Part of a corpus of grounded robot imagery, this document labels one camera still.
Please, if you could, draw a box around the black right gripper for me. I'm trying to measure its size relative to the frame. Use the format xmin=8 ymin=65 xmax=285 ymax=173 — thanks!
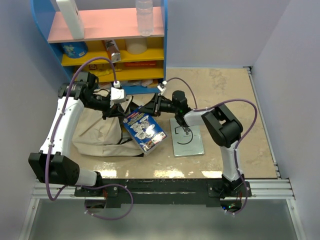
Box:
xmin=138 ymin=93 xmax=179 ymax=117

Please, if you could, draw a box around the beige student backpack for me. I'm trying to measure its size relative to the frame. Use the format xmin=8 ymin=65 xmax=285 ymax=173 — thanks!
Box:
xmin=72 ymin=108 xmax=144 ymax=157

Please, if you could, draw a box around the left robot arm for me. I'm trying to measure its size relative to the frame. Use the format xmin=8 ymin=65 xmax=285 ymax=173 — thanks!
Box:
xmin=28 ymin=72 xmax=125 ymax=196

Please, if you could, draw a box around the white round container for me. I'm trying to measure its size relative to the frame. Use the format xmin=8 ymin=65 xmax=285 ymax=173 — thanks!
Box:
xmin=125 ymin=37 xmax=148 ymax=55

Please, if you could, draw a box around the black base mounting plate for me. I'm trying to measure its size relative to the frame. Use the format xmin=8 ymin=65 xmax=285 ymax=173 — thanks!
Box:
xmin=74 ymin=178 xmax=252 ymax=210

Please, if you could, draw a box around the blue snack cup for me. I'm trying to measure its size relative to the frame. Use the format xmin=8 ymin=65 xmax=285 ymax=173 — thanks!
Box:
xmin=60 ymin=41 xmax=88 ymax=59

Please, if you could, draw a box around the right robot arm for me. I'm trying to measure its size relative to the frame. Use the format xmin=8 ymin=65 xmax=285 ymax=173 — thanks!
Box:
xmin=138 ymin=90 xmax=249 ymax=197

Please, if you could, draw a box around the orange flat box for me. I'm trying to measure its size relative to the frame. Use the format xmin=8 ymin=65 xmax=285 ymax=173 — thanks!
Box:
xmin=124 ymin=60 xmax=157 ymax=68

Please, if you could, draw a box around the white rectangular bottle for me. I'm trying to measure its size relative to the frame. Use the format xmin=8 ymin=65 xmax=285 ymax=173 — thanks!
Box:
xmin=56 ymin=0 xmax=85 ymax=40

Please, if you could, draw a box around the aluminium rail frame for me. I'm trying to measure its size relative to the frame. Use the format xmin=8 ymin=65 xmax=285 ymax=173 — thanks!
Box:
xmin=29 ymin=67 xmax=302 ymax=240

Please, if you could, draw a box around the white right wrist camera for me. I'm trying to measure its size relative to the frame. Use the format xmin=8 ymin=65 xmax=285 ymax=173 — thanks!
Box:
xmin=157 ymin=80 xmax=168 ymax=96

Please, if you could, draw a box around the clear plastic water bottle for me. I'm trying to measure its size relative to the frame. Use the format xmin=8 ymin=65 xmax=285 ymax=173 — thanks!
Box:
xmin=135 ymin=0 xmax=154 ymax=37

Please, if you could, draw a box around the brown silver snack packet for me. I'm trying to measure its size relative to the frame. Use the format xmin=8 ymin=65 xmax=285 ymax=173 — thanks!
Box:
xmin=103 ymin=39 xmax=122 ymax=63

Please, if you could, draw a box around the yellow snack packet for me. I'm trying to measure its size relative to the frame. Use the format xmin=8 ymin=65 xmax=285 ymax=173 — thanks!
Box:
xmin=88 ymin=68 xmax=113 ymax=77

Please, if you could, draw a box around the dark blue cover book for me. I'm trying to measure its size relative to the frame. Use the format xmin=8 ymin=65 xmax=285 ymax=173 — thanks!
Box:
xmin=123 ymin=106 xmax=168 ymax=155

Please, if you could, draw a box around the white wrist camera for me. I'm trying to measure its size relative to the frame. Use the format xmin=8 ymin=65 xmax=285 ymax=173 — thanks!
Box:
xmin=157 ymin=80 xmax=168 ymax=96
xmin=110 ymin=87 xmax=126 ymax=104

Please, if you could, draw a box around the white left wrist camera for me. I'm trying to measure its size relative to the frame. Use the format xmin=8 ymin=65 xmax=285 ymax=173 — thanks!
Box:
xmin=110 ymin=87 xmax=126 ymax=104

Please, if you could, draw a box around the colourful wooden shelf unit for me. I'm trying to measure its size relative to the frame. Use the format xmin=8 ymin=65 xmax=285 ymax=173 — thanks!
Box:
xmin=30 ymin=0 xmax=168 ymax=95

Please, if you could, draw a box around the pale blue hardcover book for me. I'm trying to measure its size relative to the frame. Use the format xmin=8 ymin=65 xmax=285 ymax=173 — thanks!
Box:
xmin=170 ymin=118 xmax=205 ymax=158

